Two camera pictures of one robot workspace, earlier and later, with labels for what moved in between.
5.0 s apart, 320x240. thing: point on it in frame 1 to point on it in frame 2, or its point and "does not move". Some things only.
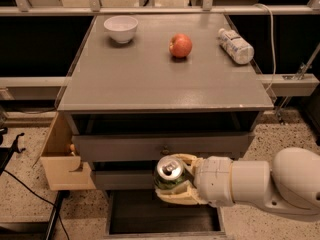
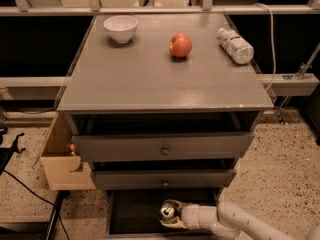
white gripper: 213,180 to 190,214
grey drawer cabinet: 148,86 does not move
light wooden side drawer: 61,159 does not move
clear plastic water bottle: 232,43 does not move
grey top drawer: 150,146 does not move
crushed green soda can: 169,172 to 167,212
